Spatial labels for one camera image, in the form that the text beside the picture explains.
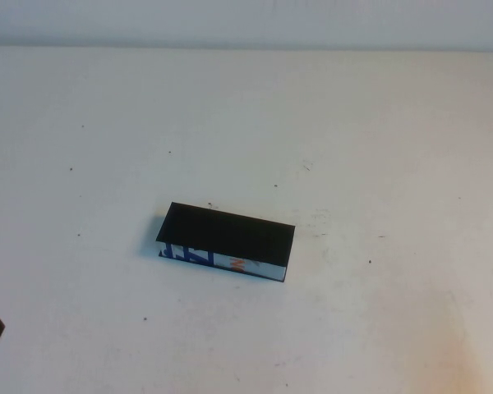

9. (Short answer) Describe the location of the black glasses case box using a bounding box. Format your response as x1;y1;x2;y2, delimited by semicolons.
154;201;296;283

